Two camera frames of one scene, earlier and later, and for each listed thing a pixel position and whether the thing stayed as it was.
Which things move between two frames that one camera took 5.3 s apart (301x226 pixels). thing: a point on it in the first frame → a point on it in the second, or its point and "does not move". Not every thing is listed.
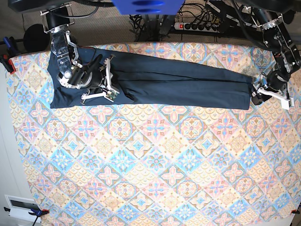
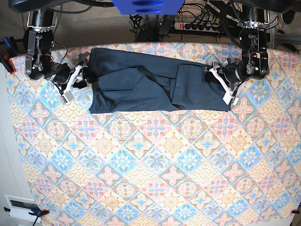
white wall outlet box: x=20 y=206 does not move
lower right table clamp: x=295 y=211 does not move
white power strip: x=197 y=26 does not move
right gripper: x=275 y=86 → x=233 y=72
